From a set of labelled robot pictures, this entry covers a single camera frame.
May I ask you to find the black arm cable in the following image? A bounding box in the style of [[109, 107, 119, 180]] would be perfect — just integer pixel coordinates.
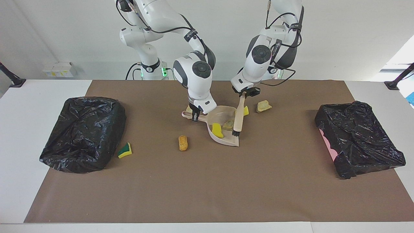
[[239, 0, 305, 87], [115, 0, 209, 62]]

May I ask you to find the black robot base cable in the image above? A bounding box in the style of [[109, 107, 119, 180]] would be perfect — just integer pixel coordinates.
[[125, 62, 143, 80]]

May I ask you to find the brown paper table mat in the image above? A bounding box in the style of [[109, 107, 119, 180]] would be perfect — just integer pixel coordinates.
[[24, 80, 414, 224]]

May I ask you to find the pink bin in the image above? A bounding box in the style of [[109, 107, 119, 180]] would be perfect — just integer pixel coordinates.
[[319, 128, 338, 161]]

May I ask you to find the orange crust bread piece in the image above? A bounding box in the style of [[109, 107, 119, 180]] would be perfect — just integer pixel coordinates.
[[256, 100, 272, 113]]

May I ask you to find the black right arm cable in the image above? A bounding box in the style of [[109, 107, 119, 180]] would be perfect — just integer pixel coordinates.
[[115, 0, 209, 62]]

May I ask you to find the black camera stand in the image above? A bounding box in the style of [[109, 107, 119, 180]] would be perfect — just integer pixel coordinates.
[[384, 62, 414, 91], [0, 61, 27, 88]]

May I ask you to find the beige hand brush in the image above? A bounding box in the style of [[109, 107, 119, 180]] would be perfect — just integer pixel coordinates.
[[232, 94, 247, 137]]

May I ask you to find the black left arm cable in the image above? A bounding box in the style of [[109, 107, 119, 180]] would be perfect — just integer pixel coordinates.
[[239, 0, 305, 87]]

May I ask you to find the green and yellow sponge piece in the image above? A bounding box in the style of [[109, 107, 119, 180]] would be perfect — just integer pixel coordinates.
[[117, 142, 133, 159]]

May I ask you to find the black plastic trash bag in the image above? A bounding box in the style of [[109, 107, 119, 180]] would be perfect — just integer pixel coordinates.
[[39, 96, 127, 174], [314, 101, 406, 179]]

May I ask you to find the beige plastic dustpan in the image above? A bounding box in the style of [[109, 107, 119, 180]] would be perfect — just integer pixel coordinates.
[[181, 105, 240, 147]]

